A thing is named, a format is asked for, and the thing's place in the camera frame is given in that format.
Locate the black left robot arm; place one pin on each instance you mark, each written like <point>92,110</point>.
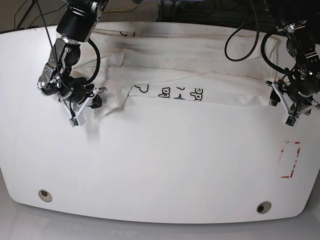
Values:
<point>296,88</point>

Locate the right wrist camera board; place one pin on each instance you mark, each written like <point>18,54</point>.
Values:
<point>77,121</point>

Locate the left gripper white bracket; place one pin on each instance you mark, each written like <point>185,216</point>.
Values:
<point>294,103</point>

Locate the left table grommet hole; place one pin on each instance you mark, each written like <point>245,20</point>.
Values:
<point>45,196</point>

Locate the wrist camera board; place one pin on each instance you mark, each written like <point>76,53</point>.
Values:
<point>291,121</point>
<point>77,121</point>

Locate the white printed t-shirt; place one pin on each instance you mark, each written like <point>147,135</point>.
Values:
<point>176,66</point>

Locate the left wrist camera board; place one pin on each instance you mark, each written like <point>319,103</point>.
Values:
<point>291,121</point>

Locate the red tape rectangle marking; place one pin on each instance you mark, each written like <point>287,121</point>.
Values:
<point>288,159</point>

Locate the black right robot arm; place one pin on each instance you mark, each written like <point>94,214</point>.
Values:
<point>75,27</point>

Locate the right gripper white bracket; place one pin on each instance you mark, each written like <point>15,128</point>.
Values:
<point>76,109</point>

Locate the right table grommet hole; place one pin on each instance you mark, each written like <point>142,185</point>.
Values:
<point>264,207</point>

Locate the table grommet hole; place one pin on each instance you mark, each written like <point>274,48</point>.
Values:
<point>264,207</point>
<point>45,196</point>

